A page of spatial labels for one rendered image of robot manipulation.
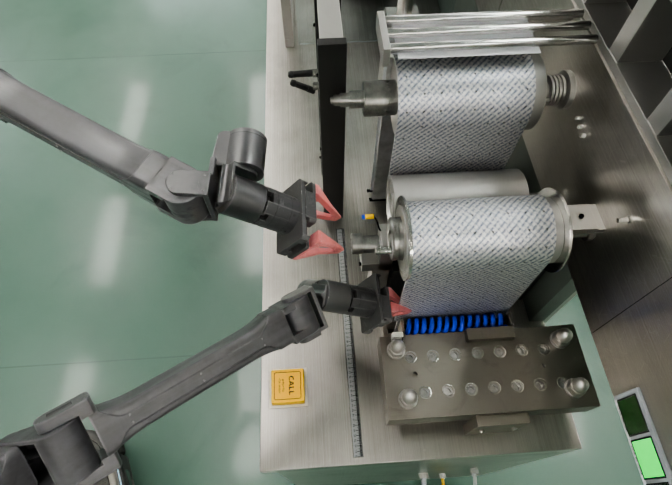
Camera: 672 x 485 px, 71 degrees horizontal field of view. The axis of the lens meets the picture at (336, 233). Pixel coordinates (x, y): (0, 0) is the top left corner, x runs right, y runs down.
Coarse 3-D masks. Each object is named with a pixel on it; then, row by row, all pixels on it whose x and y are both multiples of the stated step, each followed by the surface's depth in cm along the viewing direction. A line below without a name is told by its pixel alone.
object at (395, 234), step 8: (392, 224) 79; (400, 224) 79; (392, 232) 79; (400, 232) 78; (392, 240) 79; (400, 240) 78; (392, 248) 80; (400, 248) 78; (392, 256) 80; (400, 256) 79
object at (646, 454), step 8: (640, 440) 71; (648, 440) 70; (640, 448) 72; (648, 448) 70; (640, 456) 72; (648, 456) 70; (656, 456) 68; (640, 464) 72; (648, 464) 70; (656, 464) 68; (648, 472) 70; (656, 472) 68
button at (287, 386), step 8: (272, 376) 102; (280, 376) 102; (288, 376) 102; (296, 376) 102; (272, 384) 101; (280, 384) 101; (288, 384) 101; (296, 384) 101; (272, 392) 100; (280, 392) 100; (288, 392) 100; (296, 392) 100; (304, 392) 101; (272, 400) 99; (280, 400) 99; (288, 400) 99; (296, 400) 99; (304, 400) 100
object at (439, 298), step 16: (416, 288) 85; (432, 288) 86; (448, 288) 86; (464, 288) 87; (480, 288) 87; (496, 288) 88; (512, 288) 88; (400, 304) 91; (416, 304) 92; (432, 304) 92; (448, 304) 93; (464, 304) 93; (480, 304) 94; (496, 304) 95; (512, 304) 95
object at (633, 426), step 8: (624, 400) 75; (632, 400) 73; (624, 408) 75; (632, 408) 73; (624, 416) 75; (632, 416) 73; (640, 416) 71; (632, 424) 73; (640, 424) 71; (632, 432) 73
